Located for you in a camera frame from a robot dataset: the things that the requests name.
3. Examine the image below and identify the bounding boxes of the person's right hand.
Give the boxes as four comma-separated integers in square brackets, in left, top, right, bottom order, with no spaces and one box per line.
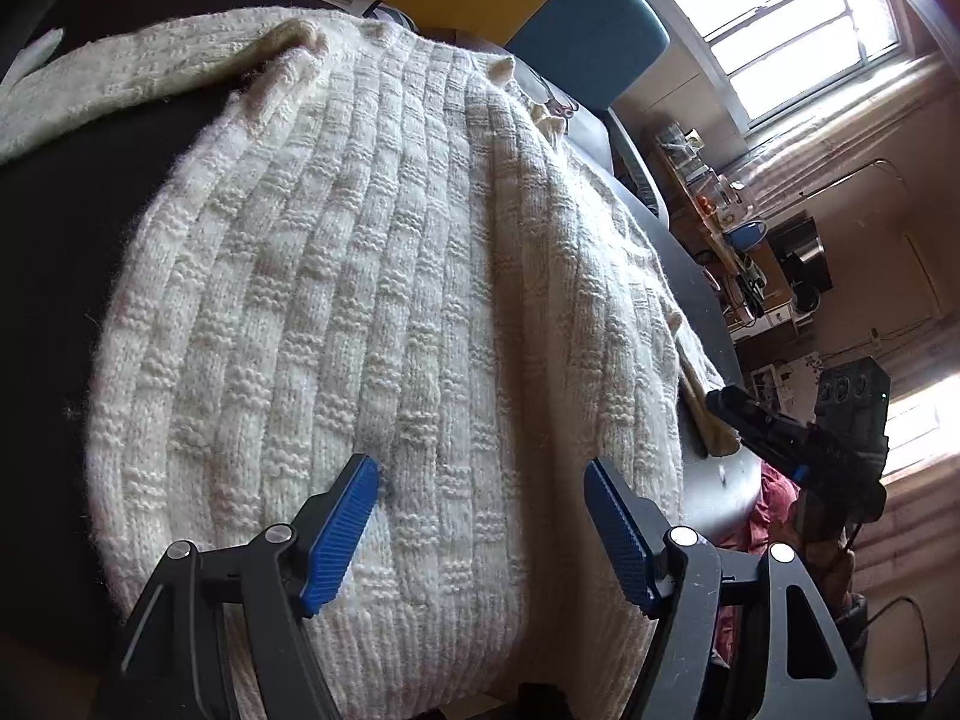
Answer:
[806,532,857,608]

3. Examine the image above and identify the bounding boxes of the black cable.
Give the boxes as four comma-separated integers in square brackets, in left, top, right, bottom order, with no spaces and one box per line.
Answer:
[847,596,935,720]

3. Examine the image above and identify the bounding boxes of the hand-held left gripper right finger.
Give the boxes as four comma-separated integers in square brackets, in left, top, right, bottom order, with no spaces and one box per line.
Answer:
[583,457,875,720]

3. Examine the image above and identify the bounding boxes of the pink window blind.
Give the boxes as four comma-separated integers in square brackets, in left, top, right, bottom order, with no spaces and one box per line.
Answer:
[851,465,960,612]

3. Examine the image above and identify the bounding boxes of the black appliance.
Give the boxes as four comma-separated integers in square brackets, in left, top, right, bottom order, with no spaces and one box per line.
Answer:
[765,216,835,312]

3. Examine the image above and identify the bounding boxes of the scissors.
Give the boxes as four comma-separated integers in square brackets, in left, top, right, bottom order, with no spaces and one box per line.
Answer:
[536,79,578,121]

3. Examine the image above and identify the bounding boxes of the cluttered wooden desk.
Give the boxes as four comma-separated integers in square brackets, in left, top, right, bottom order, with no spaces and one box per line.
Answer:
[649,120,800,331]

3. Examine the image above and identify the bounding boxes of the cream knit sweater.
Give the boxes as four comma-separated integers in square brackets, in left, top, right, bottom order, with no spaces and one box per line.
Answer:
[0,6,743,720]

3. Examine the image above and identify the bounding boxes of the small bright window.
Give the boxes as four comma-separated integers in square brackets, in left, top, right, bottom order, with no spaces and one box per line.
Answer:
[881,382,960,481]

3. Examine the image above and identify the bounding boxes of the large paned window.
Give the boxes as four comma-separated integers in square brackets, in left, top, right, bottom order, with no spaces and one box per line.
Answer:
[600,0,923,132]

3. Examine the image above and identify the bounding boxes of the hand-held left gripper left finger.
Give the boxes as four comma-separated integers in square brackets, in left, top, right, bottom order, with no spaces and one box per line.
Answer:
[94,454,380,720]

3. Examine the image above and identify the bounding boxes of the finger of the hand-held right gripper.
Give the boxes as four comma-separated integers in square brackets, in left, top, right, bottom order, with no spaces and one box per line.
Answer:
[705,386,817,485]

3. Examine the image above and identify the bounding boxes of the pink ruffled cloth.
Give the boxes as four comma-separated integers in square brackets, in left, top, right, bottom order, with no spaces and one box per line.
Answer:
[712,461,811,668]

